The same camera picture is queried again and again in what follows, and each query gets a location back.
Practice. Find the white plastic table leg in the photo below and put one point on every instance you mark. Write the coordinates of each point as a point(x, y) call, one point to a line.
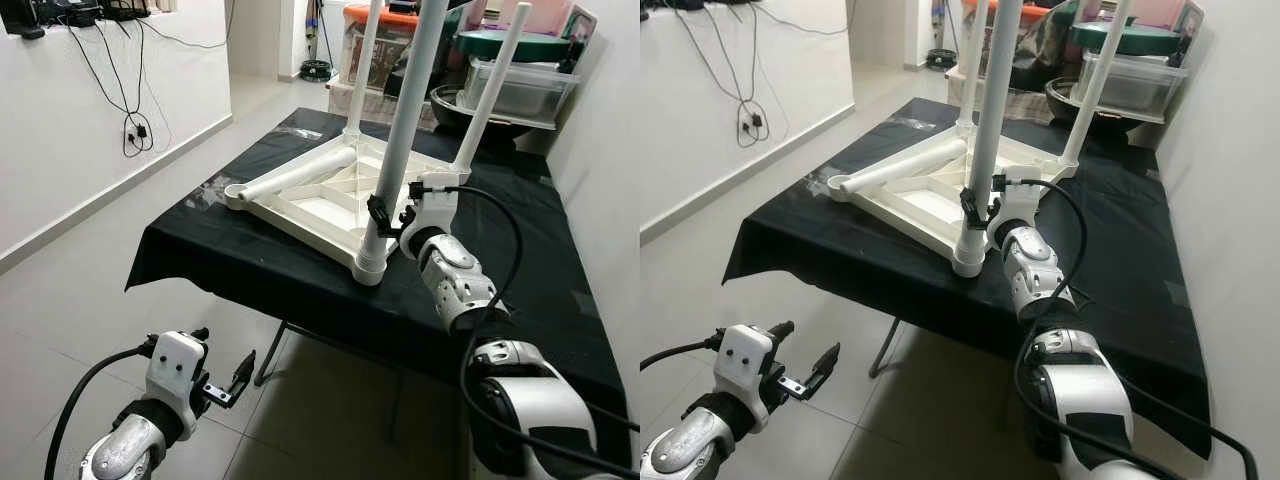
point(366, 60)
point(995, 110)
point(410, 110)
point(300, 175)
point(905, 168)
point(1100, 80)
point(495, 90)
point(972, 70)

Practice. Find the grey metal folding table leg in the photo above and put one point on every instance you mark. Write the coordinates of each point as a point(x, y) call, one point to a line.
point(884, 348)
point(272, 352)

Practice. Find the white plastic table top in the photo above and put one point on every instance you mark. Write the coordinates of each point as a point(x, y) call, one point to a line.
point(910, 200)
point(310, 205)

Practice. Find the crumpled clear tape piece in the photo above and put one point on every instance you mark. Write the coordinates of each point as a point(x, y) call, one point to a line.
point(302, 133)
point(915, 124)

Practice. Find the patterned cloth covered bench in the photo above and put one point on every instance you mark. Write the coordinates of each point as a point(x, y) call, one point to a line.
point(1030, 100)
point(340, 100)

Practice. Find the black tablecloth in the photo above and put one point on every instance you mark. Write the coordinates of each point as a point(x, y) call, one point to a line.
point(1120, 260)
point(520, 280)

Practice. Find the flat clear tape patch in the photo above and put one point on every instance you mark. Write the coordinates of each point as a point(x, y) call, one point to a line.
point(212, 190)
point(822, 182)

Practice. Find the shiny black plastic bag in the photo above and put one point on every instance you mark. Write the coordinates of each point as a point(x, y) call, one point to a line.
point(1045, 50)

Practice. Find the clear plastic food container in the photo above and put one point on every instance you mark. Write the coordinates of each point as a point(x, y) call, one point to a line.
point(535, 90)
point(1145, 88)

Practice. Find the green round pot lid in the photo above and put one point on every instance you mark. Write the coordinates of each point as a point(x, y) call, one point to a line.
point(545, 45)
point(1150, 40)

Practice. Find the pink purple container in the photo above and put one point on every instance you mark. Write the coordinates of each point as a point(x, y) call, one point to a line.
point(545, 12)
point(1150, 10)

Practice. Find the dark green tray with label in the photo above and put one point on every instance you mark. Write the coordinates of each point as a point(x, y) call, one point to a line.
point(1192, 25)
point(580, 30)

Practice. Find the black wifi router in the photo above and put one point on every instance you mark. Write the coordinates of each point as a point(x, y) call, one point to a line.
point(125, 10)
point(690, 5)

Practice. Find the black set-top box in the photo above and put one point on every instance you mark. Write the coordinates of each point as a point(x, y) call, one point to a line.
point(50, 15)

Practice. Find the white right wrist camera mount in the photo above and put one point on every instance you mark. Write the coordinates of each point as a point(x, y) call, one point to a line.
point(435, 205)
point(1020, 200)

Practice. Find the black wall power plug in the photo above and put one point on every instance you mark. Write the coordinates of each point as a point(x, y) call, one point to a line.
point(140, 130)
point(757, 122)

